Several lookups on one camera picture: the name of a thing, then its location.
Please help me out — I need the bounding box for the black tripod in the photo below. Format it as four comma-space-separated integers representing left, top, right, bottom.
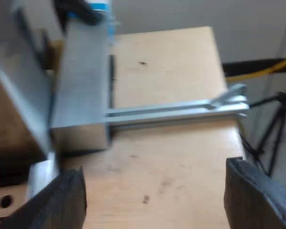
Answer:
238, 71, 286, 177

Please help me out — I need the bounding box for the aluminium rail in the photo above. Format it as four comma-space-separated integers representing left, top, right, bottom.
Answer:
105, 83, 250, 127

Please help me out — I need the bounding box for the yellow cable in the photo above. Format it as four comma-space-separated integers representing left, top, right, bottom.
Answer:
225, 56, 286, 82

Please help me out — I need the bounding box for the metal block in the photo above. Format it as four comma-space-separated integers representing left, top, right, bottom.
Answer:
49, 16, 114, 154

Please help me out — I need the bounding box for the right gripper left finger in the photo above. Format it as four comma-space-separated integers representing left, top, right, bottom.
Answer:
0, 166, 88, 229

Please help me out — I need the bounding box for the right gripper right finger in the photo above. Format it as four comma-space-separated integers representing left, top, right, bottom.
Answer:
224, 156, 286, 229

